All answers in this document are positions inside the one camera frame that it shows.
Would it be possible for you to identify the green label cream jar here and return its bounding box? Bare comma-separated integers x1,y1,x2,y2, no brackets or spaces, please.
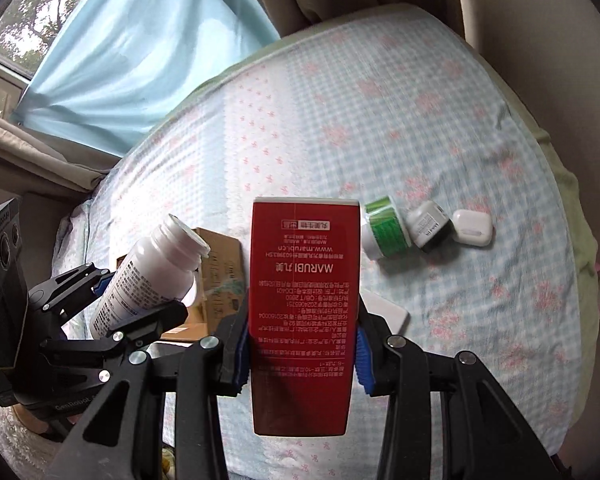
361,196,412,261

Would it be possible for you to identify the light blue curtain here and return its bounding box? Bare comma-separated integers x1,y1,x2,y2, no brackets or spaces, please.
14,0,279,156

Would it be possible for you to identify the red Marubi box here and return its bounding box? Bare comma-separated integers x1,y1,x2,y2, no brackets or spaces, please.
248,197,361,437

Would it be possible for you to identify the cardboard box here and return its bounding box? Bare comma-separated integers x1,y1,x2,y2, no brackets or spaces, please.
115,226,246,344

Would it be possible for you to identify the white Midea remote control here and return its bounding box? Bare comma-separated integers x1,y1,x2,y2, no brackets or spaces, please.
361,288,411,336

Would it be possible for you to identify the white earbuds case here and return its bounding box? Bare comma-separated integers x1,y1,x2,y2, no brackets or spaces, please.
451,209,493,247

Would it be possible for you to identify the window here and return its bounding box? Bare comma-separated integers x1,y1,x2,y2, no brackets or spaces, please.
0,0,81,78

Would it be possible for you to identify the white pill bottle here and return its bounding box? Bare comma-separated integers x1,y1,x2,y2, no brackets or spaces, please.
90,214,210,339

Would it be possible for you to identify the small white black jar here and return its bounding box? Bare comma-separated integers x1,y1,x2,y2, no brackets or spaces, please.
406,200,453,252

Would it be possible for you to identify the checkered floral bed sheet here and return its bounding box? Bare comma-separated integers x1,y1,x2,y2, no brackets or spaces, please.
52,6,600,453

